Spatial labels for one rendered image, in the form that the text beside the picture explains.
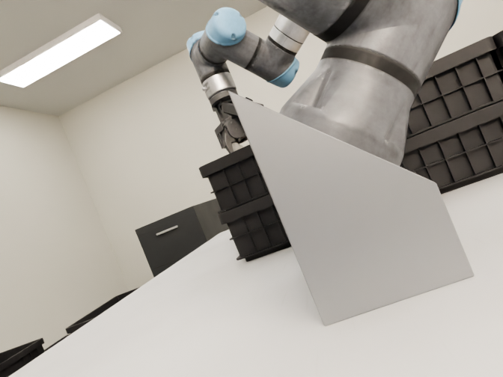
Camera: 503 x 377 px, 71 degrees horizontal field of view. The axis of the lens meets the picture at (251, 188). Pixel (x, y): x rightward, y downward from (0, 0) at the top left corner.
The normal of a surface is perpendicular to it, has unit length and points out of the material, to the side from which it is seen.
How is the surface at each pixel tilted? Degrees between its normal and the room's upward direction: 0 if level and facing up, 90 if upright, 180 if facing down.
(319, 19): 138
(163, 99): 90
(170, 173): 90
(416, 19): 105
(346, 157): 90
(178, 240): 90
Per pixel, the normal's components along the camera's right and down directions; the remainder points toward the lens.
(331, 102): -0.30, -0.37
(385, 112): 0.40, -0.04
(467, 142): -0.26, 0.10
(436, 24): 0.48, 0.31
